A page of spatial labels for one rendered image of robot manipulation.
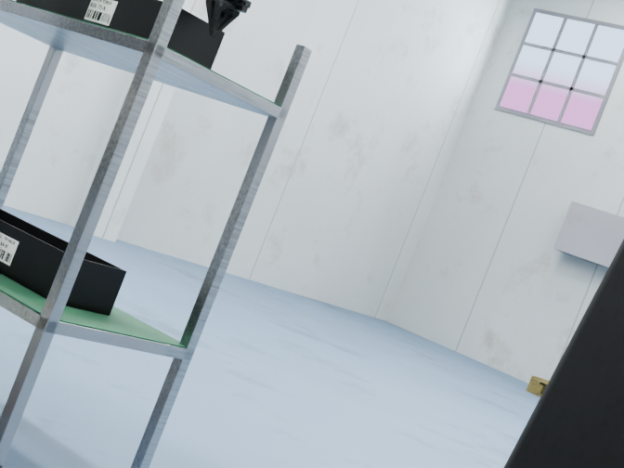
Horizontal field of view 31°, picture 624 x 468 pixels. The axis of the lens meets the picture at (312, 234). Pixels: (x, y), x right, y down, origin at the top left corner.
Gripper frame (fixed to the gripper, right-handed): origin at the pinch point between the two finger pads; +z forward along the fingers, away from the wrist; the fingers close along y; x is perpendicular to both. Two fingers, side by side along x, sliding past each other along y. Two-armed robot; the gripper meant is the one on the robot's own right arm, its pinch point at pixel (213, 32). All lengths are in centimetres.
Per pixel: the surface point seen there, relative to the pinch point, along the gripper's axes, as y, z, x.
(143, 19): 14.0, 2.5, 8.2
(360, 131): 540, -75, -758
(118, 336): -9, 70, 4
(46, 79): 78, 20, -20
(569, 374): -155, 35, 109
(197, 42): 5.8, 2.7, -1.8
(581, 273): 337, -17, -945
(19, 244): 26, 60, 10
